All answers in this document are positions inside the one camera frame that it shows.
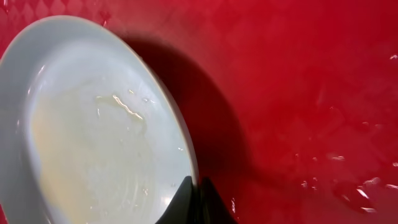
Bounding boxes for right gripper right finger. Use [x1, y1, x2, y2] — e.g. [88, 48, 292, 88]
[198, 177, 237, 224]

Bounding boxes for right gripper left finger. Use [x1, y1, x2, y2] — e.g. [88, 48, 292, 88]
[155, 176, 194, 224]

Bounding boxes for red plastic tray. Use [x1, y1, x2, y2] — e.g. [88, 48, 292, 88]
[1, 0, 397, 223]

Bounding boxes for light blue plate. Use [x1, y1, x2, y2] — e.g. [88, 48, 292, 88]
[1, 16, 198, 223]

